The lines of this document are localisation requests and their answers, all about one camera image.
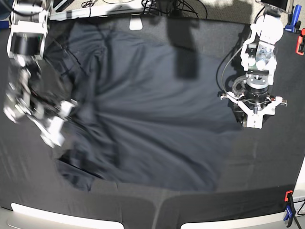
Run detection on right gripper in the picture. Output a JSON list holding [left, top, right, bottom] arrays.
[[27, 100, 78, 148]]

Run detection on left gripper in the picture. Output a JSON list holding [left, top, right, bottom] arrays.
[[221, 82, 287, 129]]

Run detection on dark grey t-shirt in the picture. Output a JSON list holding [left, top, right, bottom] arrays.
[[45, 23, 240, 192]]

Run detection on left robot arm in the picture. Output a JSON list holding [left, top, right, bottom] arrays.
[[221, 0, 293, 129]]

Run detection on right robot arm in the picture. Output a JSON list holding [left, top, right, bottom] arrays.
[[0, 0, 76, 148]]

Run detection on black table cloth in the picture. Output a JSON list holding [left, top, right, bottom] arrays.
[[0, 16, 305, 229]]

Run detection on red clamp far right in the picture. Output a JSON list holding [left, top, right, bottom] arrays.
[[295, 28, 305, 56]]

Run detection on blue clamp far right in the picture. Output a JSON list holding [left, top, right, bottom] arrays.
[[285, 4, 302, 33]]

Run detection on red blue clamp near right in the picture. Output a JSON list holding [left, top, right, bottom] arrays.
[[283, 190, 302, 229]]

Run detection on black cable bundle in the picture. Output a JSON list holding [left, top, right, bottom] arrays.
[[141, 0, 208, 19]]

